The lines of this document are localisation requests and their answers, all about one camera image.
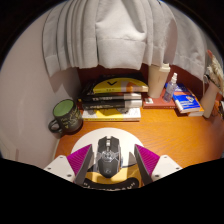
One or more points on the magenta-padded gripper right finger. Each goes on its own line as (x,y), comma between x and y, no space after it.
(163,165)

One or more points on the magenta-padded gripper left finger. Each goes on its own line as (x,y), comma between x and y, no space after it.
(61,165)

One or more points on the grey black computer mouse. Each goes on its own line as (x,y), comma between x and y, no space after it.
(107,155)

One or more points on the round white yellow mouse pad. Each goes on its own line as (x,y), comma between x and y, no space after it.
(126,171)

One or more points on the dark mug with green inside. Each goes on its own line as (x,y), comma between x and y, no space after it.
(66,116)

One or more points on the red-brown book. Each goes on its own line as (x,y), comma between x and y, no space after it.
(156,102)

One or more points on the blue book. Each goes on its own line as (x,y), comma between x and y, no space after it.
(186,101)

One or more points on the clear spray bottle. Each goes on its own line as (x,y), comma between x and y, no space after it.
(169,90)

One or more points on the black grey book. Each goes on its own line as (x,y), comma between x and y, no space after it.
(110,104)

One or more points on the white ceramic pitcher vase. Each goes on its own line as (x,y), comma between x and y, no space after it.
(208,100)

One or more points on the black book with yellow cover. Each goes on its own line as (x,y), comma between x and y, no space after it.
(116,85)

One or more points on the white flower bouquet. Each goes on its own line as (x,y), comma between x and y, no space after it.
(216,73)

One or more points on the white pleated curtain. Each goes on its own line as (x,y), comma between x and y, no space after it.
(123,33)

